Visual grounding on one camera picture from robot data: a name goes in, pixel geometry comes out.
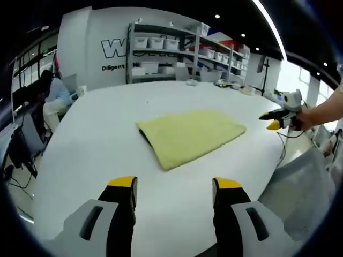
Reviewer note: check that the person's right hand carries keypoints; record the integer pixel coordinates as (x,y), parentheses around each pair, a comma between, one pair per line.
(306,119)

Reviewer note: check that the white cup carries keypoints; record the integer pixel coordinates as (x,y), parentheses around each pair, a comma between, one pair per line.
(83,89)

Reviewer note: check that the yellow blue grey garment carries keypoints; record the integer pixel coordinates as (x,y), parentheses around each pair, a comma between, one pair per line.
(190,136)

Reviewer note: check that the black stand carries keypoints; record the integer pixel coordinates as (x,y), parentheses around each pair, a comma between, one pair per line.
(265,75)

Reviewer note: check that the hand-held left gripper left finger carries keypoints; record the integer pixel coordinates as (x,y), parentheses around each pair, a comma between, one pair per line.
(120,214)

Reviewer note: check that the small white object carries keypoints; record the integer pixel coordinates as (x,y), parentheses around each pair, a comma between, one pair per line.
(192,82)

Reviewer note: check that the dark office chair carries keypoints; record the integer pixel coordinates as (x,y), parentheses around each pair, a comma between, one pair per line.
(29,131)

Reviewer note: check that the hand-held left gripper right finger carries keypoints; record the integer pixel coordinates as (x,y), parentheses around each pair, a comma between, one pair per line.
(227,214)

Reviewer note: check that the grey metal shelf rack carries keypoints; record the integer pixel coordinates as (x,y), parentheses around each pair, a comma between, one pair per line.
(160,26)

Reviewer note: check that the small yellow black device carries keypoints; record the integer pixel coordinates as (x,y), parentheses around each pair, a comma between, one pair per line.
(222,85)

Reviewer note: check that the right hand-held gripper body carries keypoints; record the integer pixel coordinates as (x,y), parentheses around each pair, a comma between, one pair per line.
(292,101)

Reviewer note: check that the row of white storage bins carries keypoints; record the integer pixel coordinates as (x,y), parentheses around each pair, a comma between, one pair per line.
(140,42)

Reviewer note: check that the white mesh chair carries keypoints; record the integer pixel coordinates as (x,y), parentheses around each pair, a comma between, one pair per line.
(300,182)

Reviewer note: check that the red hanging item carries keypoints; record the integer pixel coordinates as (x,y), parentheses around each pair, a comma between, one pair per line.
(56,61)

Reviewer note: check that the light grey chair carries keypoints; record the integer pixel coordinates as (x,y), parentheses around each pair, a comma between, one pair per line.
(69,83)

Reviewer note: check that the white ceiling light strip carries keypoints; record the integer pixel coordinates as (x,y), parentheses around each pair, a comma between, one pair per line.
(273,29)

